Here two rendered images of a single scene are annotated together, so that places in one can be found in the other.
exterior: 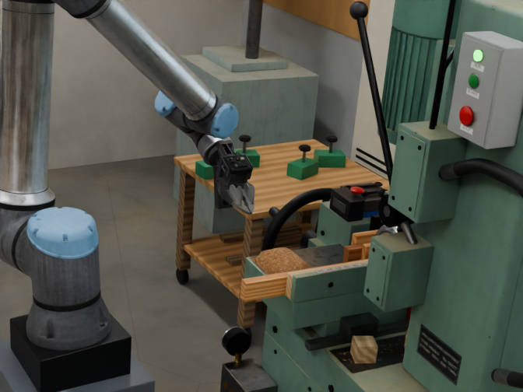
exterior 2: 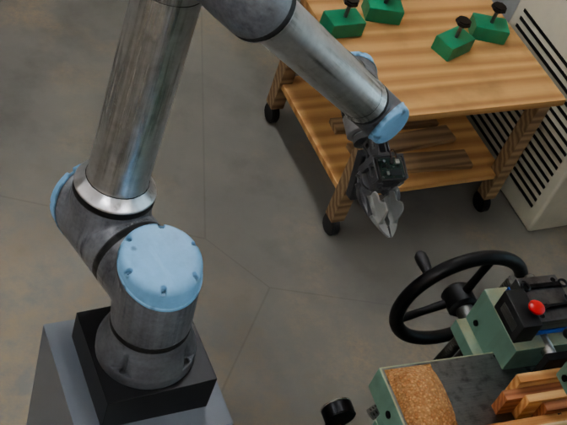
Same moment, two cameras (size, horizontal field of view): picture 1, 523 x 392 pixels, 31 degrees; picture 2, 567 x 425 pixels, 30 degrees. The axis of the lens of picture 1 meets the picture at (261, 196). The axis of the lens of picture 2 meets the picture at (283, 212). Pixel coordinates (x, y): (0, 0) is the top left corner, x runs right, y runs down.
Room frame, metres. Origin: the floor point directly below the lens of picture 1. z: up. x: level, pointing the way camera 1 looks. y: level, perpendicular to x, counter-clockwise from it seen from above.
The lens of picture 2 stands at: (0.68, 0.37, 2.31)
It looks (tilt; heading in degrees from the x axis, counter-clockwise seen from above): 46 degrees down; 355
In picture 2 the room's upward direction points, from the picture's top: 22 degrees clockwise
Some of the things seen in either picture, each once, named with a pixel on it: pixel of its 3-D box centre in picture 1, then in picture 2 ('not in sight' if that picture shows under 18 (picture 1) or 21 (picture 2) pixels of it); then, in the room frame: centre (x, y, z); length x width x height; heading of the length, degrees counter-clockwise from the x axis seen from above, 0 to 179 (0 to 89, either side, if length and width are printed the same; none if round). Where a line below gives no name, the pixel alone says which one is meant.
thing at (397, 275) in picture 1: (397, 271); not in sight; (1.53, -0.26, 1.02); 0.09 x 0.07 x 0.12; 119
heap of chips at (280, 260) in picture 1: (286, 261); (426, 396); (1.73, -0.06, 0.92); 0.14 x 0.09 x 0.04; 29
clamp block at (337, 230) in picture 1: (359, 227); (521, 329); (1.94, -0.23, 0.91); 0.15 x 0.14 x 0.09; 119
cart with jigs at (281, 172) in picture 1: (280, 222); (405, 93); (3.27, -0.08, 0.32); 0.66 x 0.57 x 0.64; 124
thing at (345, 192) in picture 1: (360, 197); (536, 304); (1.94, -0.22, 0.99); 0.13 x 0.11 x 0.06; 119
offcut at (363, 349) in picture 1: (363, 349); not in sight; (1.58, -0.23, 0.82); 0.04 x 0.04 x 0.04; 10
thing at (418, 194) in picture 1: (426, 171); not in sight; (1.51, -0.28, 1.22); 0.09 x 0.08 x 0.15; 29
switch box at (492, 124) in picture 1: (489, 89); not in sight; (1.42, -0.34, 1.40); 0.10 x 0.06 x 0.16; 29
